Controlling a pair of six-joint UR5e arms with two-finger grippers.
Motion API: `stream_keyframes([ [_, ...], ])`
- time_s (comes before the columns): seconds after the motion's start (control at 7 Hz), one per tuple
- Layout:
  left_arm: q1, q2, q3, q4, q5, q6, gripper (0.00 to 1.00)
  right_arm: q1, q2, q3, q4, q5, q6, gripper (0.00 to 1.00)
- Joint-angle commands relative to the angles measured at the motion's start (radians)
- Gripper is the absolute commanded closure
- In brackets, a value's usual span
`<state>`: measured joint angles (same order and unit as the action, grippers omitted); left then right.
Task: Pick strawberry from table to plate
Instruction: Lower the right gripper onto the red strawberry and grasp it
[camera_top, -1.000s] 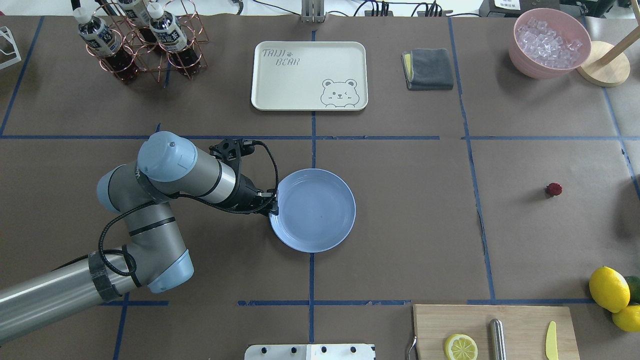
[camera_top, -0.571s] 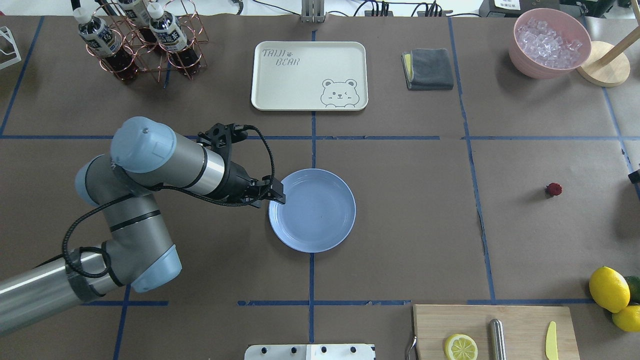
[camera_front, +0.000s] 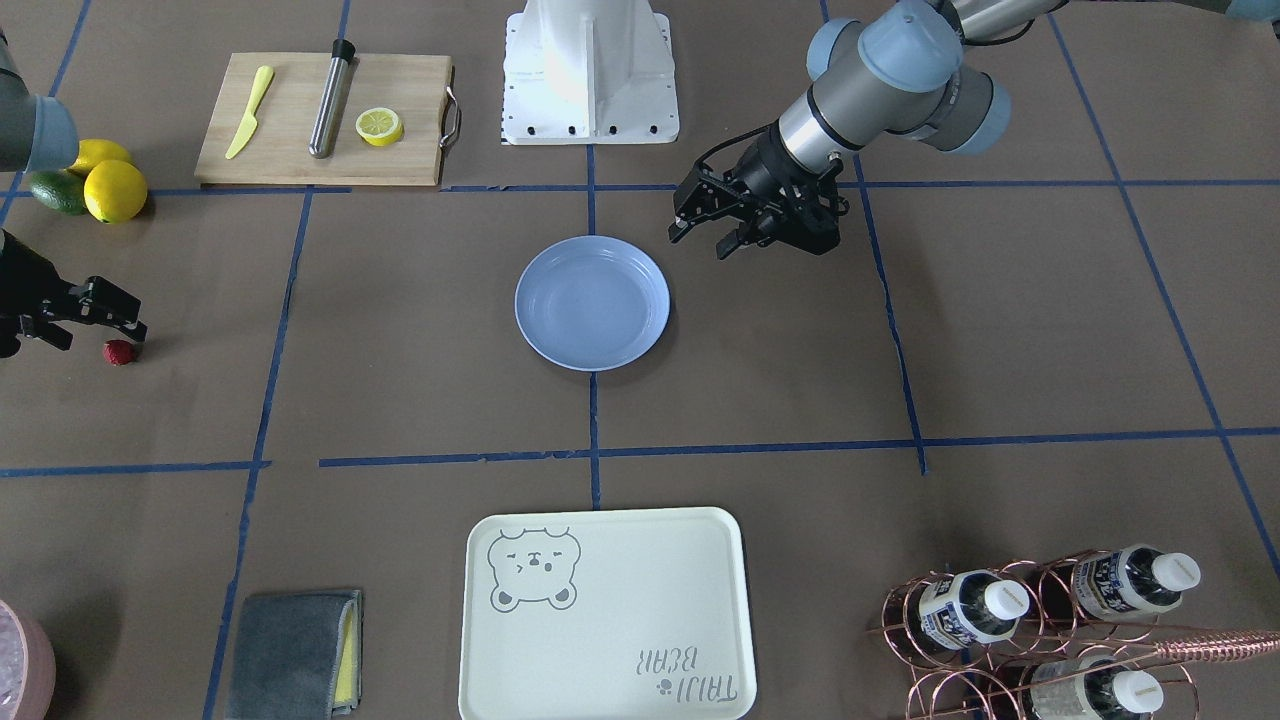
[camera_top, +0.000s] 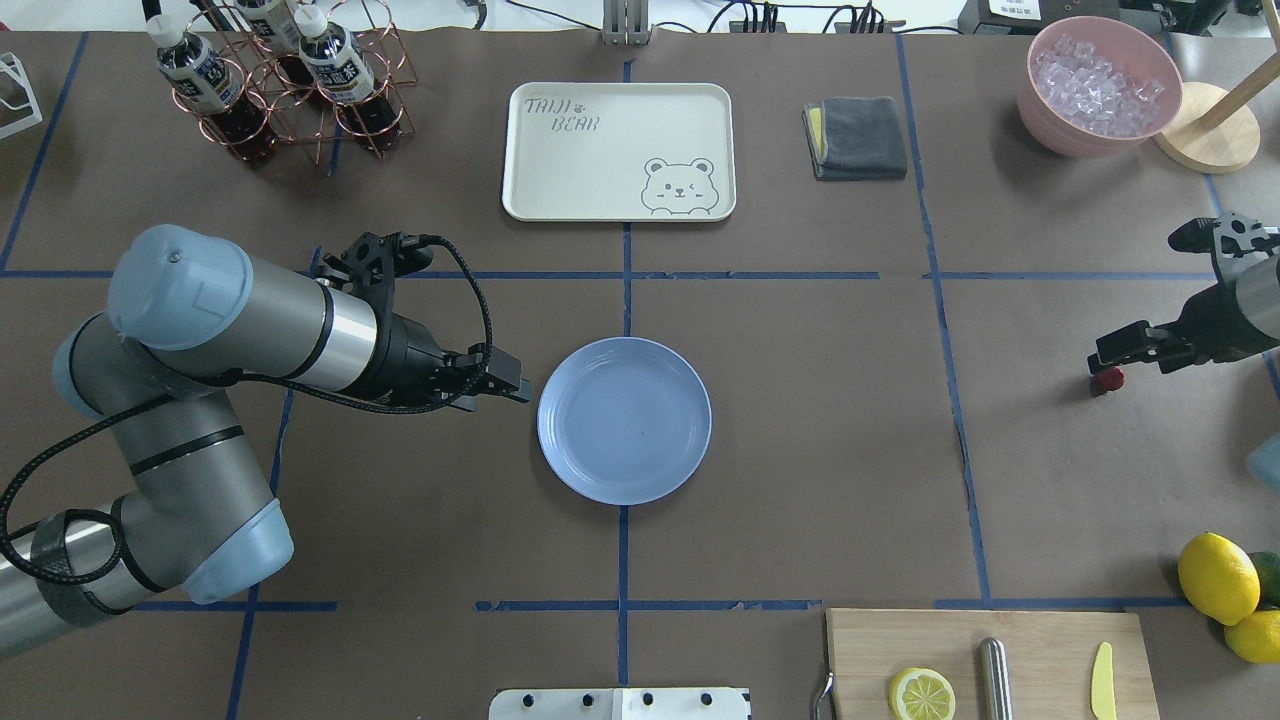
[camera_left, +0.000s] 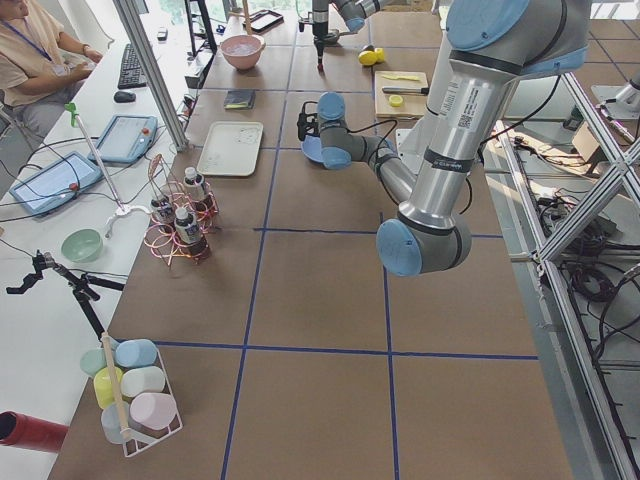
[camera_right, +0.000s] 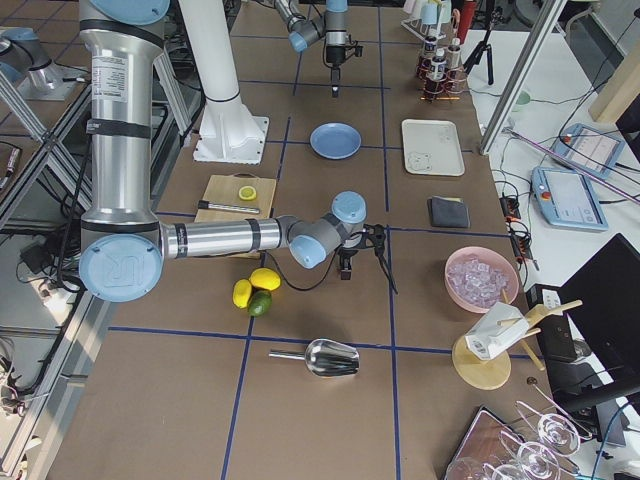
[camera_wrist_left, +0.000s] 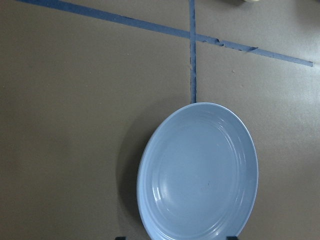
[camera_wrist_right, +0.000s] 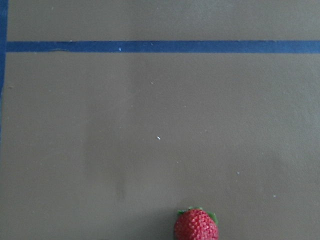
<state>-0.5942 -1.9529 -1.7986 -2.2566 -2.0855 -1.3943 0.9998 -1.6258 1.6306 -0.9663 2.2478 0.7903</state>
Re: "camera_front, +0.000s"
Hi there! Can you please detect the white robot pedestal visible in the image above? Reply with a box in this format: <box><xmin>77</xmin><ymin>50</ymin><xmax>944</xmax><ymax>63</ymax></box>
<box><xmin>500</xmin><ymin>1</ymin><xmax>681</xmax><ymax>146</ymax></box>

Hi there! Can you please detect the drink bottle far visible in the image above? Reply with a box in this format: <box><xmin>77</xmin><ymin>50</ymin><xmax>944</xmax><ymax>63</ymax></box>
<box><xmin>1068</xmin><ymin>544</ymin><xmax>1202</xmax><ymax>623</ymax></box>

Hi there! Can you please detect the green avocado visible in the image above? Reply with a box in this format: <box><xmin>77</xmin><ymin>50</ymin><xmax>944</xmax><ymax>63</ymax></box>
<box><xmin>26</xmin><ymin>170</ymin><xmax>88</xmax><ymax>217</ymax></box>

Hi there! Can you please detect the yellow lemon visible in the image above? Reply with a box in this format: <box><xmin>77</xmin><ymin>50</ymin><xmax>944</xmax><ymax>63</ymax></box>
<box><xmin>67</xmin><ymin>138</ymin><xmax>133</xmax><ymax>178</ymax></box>
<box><xmin>84</xmin><ymin>159</ymin><xmax>148</xmax><ymax>224</ymax></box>

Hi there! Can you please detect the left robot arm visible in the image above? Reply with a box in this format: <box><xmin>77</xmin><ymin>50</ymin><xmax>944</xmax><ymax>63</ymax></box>
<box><xmin>667</xmin><ymin>1</ymin><xmax>1060</xmax><ymax>260</ymax></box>

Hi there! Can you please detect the wooden cutting board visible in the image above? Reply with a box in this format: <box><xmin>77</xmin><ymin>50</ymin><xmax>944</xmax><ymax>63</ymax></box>
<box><xmin>195</xmin><ymin>53</ymin><xmax>454</xmax><ymax>188</ymax></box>

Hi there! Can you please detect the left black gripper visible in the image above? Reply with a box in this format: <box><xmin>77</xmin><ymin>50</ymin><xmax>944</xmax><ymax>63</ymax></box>
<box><xmin>668</xmin><ymin>124</ymin><xmax>849</xmax><ymax>261</ymax></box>

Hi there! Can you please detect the pink bowl with ice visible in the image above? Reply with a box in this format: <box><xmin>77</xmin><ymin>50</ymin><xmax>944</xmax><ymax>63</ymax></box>
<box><xmin>1</xmin><ymin>601</ymin><xmax>58</xmax><ymax>719</ymax></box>

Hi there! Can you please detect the cream bear tray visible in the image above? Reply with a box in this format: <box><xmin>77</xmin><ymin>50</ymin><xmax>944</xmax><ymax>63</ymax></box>
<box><xmin>458</xmin><ymin>507</ymin><xmax>758</xmax><ymax>719</ymax></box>

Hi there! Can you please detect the drink bottle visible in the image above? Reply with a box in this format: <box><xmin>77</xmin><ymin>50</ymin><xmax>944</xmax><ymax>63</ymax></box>
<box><xmin>1068</xmin><ymin>544</ymin><xmax>1202</xmax><ymax>623</ymax></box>
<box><xmin>1021</xmin><ymin>657</ymin><xmax>1166</xmax><ymax>719</ymax></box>
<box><xmin>905</xmin><ymin>569</ymin><xmax>1032</xmax><ymax>656</ymax></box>

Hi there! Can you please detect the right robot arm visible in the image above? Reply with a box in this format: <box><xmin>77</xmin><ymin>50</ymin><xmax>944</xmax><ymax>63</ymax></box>
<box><xmin>1</xmin><ymin>38</ymin><xmax>148</xmax><ymax>364</ymax></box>

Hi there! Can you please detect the yellow plastic knife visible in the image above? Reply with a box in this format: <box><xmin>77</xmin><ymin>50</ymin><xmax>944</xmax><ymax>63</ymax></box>
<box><xmin>224</xmin><ymin>65</ymin><xmax>275</xmax><ymax>160</ymax></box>

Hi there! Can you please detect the yellow lemon front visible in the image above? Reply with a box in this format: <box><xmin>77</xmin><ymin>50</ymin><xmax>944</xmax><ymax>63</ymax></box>
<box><xmin>84</xmin><ymin>159</ymin><xmax>148</xmax><ymax>224</ymax></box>

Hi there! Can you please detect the steel knife sharpener rod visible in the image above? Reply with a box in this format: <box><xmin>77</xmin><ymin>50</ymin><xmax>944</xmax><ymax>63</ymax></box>
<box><xmin>308</xmin><ymin>38</ymin><xmax>356</xmax><ymax>159</ymax></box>

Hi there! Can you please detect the copper wire bottle rack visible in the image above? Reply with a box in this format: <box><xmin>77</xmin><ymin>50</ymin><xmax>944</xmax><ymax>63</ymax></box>
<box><xmin>868</xmin><ymin>550</ymin><xmax>1277</xmax><ymax>719</ymax></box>

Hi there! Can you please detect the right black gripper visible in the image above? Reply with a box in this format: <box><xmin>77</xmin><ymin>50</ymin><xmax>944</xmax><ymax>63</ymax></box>
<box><xmin>1</xmin><ymin>231</ymin><xmax>148</xmax><ymax>359</ymax></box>

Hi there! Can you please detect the blue plate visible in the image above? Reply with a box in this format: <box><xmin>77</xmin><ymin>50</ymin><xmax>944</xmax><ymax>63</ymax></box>
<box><xmin>515</xmin><ymin>234</ymin><xmax>672</xmax><ymax>372</ymax></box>

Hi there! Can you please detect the red strawberry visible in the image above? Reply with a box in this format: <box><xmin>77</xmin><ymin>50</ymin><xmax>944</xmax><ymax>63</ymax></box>
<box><xmin>102</xmin><ymin>340</ymin><xmax>140</xmax><ymax>366</ymax></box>

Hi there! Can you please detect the yellow lemon back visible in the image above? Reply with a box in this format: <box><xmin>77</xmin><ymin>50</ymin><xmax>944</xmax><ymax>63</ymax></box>
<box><xmin>67</xmin><ymin>138</ymin><xmax>133</xmax><ymax>178</ymax></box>

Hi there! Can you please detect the drink bottle near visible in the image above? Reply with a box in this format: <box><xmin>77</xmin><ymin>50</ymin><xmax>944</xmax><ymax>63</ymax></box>
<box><xmin>1021</xmin><ymin>657</ymin><xmax>1166</xmax><ymax>719</ymax></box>

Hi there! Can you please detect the lemon half slice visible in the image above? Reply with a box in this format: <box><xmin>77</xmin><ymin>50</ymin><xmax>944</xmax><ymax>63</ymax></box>
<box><xmin>355</xmin><ymin>108</ymin><xmax>404</xmax><ymax>147</ymax></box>

